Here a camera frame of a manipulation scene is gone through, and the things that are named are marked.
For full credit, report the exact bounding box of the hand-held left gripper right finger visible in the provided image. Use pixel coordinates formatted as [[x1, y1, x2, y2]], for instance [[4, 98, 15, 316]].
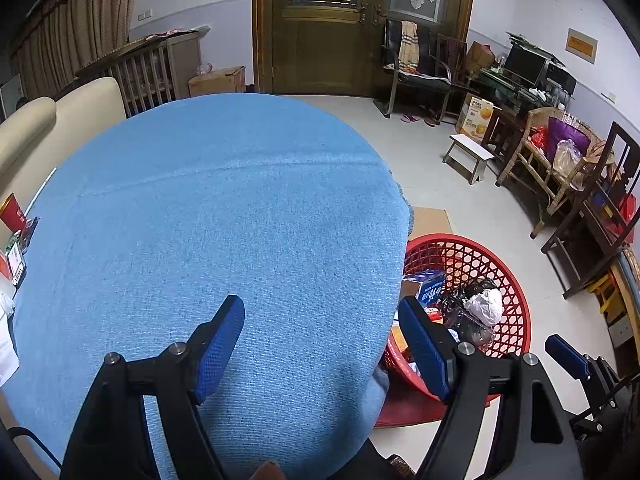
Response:
[[396, 295, 584, 480]]

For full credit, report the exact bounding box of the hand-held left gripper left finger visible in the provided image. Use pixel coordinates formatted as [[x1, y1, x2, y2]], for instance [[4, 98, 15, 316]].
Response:
[[59, 294, 247, 480]]

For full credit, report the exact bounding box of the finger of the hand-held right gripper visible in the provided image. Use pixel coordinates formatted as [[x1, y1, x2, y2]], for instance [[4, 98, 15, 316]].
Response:
[[544, 334, 624, 412]]

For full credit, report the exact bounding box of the blue carton box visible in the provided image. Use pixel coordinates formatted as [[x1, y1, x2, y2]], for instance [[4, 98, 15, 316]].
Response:
[[401, 268, 448, 307]]

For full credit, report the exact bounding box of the black plastic bag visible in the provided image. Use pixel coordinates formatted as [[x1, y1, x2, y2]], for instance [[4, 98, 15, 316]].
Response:
[[439, 279, 497, 342]]

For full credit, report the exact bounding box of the white paper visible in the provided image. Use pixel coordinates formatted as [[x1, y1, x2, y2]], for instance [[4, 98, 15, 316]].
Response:
[[463, 286, 504, 327]]

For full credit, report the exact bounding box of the red plastic basket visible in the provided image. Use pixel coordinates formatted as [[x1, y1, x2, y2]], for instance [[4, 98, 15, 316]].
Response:
[[381, 232, 533, 404]]

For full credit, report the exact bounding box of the person's left hand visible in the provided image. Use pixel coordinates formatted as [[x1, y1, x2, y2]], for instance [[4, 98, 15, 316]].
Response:
[[250, 460, 288, 480]]

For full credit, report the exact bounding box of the yellow plastic stool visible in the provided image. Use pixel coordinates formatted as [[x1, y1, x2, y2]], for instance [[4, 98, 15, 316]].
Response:
[[586, 271, 632, 322]]

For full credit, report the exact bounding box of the flat cardboard sheet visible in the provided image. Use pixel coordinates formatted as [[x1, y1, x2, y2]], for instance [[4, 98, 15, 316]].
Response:
[[374, 206, 454, 429]]

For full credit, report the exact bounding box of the blue tablecloth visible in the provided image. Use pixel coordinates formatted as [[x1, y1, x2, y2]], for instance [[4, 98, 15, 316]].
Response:
[[10, 93, 417, 480]]

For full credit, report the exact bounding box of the tall dark wooden chair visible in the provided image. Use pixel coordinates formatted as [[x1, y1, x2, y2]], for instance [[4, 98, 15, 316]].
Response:
[[540, 120, 640, 301]]

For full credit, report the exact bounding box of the wicker armchair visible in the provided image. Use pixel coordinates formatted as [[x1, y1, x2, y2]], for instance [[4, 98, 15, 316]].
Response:
[[495, 106, 609, 239]]

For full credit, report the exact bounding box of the large clear plastic bag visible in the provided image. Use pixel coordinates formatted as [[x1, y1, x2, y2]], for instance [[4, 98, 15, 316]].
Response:
[[551, 138, 587, 192]]

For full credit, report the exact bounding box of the small white stool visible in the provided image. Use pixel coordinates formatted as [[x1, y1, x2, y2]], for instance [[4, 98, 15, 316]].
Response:
[[442, 133, 497, 186]]

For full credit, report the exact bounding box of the white cloth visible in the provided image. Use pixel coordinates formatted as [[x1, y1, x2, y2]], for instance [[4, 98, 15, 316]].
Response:
[[0, 289, 22, 387]]

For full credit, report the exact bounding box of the purple cushion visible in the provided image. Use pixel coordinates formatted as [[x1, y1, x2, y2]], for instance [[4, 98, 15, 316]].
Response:
[[546, 115, 592, 162]]

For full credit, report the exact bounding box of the pair of slippers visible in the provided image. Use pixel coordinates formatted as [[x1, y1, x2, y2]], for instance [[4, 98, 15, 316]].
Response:
[[400, 112, 439, 128]]

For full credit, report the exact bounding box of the dark wooden side table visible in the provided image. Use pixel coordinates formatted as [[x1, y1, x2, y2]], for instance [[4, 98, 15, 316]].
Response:
[[481, 106, 527, 162]]

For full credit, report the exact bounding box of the yellow printed carton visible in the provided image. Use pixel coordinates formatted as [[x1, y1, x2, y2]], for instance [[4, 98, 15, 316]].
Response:
[[455, 93, 496, 143]]

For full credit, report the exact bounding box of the thin white rod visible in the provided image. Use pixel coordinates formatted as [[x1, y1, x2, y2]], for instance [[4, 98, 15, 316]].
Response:
[[24, 166, 57, 214]]

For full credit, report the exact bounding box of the red packet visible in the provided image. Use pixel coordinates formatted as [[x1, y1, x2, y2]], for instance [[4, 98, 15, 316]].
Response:
[[0, 191, 29, 234]]

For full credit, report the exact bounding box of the brown cardboard box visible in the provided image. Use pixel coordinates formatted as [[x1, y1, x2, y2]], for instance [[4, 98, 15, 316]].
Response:
[[187, 65, 248, 98]]

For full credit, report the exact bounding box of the glass computer desk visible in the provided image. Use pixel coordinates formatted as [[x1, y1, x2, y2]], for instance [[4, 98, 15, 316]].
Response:
[[470, 70, 566, 111]]

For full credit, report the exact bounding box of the cream leather sofa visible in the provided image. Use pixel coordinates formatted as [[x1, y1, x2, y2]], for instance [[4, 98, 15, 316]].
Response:
[[0, 76, 127, 213]]

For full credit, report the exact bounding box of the small black monitor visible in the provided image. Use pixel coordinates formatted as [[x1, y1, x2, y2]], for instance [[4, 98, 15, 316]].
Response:
[[544, 61, 577, 99]]

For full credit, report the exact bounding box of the wooden baby crib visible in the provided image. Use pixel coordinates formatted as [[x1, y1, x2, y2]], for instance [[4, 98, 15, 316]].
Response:
[[74, 34, 177, 119]]

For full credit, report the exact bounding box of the beige cabinet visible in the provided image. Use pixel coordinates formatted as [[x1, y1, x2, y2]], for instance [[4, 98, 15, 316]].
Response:
[[164, 29, 204, 99]]

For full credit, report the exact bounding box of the small dark wooden chair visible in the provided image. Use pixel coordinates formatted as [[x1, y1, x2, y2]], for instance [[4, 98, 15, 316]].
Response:
[[434, 33, 472, 88]]

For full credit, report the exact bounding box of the black computer monitor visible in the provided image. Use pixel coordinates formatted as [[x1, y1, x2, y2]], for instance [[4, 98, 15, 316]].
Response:
[[501, 41, 549, 87]]

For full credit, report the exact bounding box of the open brown carton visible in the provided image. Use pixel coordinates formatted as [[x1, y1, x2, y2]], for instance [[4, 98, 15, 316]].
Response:
[[464, 41, 497, 72]]

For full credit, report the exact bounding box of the plaid scarf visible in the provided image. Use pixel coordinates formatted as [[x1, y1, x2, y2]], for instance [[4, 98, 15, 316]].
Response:
[[396, 20, 419, 69]]

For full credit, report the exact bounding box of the wooden double door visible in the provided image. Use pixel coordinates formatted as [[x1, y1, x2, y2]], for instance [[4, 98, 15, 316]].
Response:
[[251, 0, 477, 99]]

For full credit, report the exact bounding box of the brown curtain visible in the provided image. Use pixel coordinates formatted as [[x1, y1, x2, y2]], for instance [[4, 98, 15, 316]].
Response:
[[9, 0, 144, 102]]

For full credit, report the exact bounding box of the black cable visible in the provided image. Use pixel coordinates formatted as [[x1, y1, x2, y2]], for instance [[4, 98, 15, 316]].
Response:
[[6, 425, 64, 472]]

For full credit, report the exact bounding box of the black metal-frame chair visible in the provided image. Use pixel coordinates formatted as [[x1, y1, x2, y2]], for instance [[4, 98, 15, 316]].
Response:
[[379, 18, 454, 124]]

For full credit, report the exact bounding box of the yellow wall notice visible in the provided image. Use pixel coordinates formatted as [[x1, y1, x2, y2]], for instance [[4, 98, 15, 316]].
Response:
[[565, 27, 599, 66]]

